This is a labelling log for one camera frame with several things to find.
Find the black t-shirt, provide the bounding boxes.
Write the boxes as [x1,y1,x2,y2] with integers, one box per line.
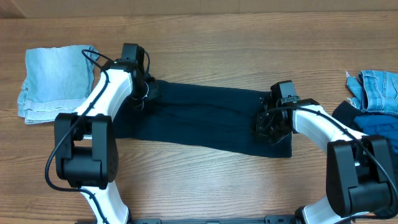
[113,80,292,158]

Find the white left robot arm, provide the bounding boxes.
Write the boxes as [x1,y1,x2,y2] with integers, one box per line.
[50,58,157,223]

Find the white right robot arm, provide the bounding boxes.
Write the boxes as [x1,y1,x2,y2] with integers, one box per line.
[254,96,397,223]

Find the black garment in pile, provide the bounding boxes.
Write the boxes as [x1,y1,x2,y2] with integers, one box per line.
[332,101,363,131]

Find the folded light blue jeans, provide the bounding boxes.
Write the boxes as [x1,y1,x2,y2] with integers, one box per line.
[17,45,98,124]

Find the blue denim jeans pile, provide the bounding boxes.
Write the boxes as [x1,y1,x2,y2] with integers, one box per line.
[346,70,397,116]

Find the dark blue garment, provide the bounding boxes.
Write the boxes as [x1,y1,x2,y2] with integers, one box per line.
[354,114,397,154]

